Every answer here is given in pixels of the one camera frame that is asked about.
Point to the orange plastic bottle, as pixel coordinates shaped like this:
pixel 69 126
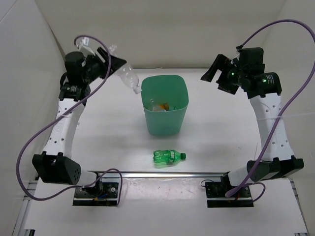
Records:
pixel 164 106

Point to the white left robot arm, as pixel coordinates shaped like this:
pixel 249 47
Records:
pixel 86 177

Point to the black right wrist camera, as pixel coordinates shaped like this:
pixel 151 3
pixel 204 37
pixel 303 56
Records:
pixel 251 60

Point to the green plastic bin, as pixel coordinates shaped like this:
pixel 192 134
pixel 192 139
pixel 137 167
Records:
pixel 170 89

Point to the clear unlabelled plastic bottle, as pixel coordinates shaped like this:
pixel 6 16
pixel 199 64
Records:
pixel 126 73

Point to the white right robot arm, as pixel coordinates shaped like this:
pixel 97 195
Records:
pixel 277 159

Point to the aluminium left rail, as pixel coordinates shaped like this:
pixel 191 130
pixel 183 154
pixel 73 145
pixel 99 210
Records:
pixel 54 164

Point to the aluminium rail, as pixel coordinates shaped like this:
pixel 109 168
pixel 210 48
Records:
pixel 126 174
pixel 54 164

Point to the clear bottle red label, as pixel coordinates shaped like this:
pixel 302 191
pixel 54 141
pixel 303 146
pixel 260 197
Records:
pixel 153 106

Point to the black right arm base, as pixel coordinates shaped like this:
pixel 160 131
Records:
pixel 216 190

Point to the aluminium front rail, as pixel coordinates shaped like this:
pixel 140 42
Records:
pixel 126 174

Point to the green soda bottle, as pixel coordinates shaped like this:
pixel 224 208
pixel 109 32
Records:
pixel 167 157

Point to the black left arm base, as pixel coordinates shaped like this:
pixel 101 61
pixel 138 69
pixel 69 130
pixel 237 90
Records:
pixel 106 193

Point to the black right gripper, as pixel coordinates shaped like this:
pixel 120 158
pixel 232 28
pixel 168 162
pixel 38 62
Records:
pixel 223 64

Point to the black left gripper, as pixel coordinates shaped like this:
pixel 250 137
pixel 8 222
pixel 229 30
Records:
pixel 94 58

